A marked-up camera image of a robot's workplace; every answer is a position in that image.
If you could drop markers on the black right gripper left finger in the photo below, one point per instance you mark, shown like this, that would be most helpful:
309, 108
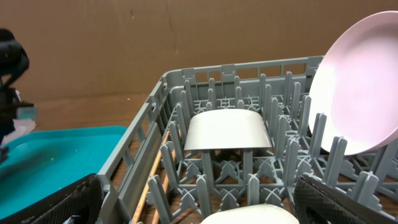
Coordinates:
79, 202

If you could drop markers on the grey dishwasher rack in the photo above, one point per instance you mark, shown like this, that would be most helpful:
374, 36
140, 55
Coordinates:
215, 180

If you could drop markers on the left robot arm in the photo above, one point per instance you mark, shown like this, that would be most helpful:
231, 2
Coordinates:
14, 62

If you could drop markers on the pink round plate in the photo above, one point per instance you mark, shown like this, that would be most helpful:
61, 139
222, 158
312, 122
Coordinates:
355, 86

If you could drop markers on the teal plastic tray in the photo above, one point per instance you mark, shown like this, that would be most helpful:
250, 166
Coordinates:
41, 163

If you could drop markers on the grey white bowl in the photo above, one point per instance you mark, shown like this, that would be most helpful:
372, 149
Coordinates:
227, 129

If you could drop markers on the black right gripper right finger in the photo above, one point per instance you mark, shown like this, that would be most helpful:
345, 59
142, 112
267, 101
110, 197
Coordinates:
321, 204

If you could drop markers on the cream white cup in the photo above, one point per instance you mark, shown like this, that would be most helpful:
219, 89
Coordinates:
253, 214

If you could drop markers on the clear plastic container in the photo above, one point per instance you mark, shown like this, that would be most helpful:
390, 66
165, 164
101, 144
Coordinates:
26, 125

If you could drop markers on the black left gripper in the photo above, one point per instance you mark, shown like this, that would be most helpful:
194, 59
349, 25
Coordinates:
13, 108

